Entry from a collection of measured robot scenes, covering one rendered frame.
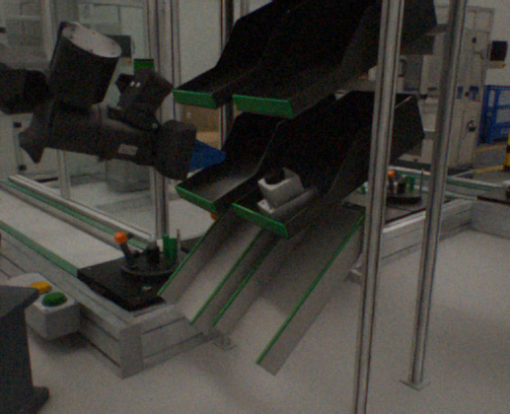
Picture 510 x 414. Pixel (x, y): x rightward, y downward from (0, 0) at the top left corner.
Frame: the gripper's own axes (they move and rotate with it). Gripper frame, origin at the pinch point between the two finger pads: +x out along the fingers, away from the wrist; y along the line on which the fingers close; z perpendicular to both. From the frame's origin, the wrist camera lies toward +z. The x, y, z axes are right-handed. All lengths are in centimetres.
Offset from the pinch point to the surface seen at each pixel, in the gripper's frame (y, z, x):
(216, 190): 15.0, -7.0, 14.7
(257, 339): -0.3, -26.5, 18.1
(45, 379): 30, -47, -3
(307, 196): -4.6, -3.2, 17.1
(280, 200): -4.0, -4.4, 13.2
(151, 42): 63, 19, 18
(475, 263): 25, -19, 111
